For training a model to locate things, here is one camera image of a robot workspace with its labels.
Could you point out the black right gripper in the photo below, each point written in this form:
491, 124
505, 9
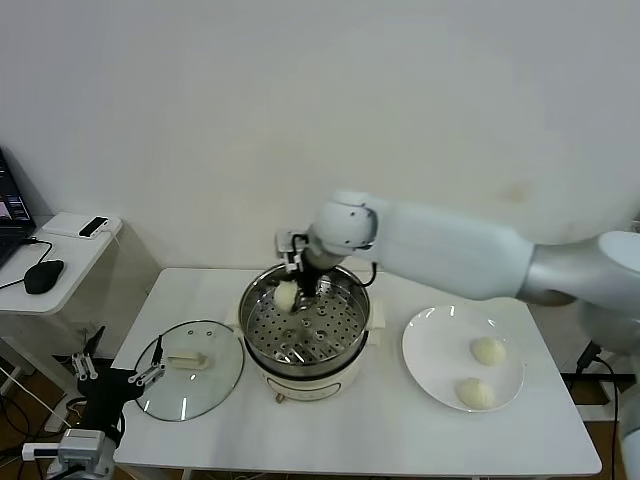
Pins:
309, 267

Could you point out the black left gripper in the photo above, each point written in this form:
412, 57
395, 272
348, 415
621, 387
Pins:
105, 395

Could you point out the white steamed baozi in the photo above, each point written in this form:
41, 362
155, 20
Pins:
488, 350
286, 296
476, 394

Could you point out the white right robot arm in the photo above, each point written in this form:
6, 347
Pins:
450, 250

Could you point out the stainless steel steamer basket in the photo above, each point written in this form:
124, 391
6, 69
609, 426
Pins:
260, 315

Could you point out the white floor power strip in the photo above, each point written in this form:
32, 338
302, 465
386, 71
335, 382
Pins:
56, 422

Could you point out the cream electric cooker pot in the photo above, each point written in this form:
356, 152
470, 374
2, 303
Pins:
310, 385

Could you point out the white side table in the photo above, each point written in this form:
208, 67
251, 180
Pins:
75, 270

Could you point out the black computer mouse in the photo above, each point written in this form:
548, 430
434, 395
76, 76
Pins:
44, 277

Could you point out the white round plate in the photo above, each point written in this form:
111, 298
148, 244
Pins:
440, 350

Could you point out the small black and white device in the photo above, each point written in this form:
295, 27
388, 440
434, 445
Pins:
95, 226

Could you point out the flat white box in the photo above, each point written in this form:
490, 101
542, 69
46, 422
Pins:
60, 227

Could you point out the black laptop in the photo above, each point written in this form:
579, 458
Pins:
10, 210

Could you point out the black stand foot bar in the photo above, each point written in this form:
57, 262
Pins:
580, 378

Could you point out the white shelf stand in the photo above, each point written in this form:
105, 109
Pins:
600, 412

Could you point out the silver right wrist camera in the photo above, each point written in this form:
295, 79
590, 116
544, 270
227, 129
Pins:
287, 242

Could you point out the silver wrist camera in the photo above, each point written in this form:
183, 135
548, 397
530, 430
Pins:
287, 242
42, 451

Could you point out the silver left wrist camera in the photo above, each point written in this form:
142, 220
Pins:
42, 451

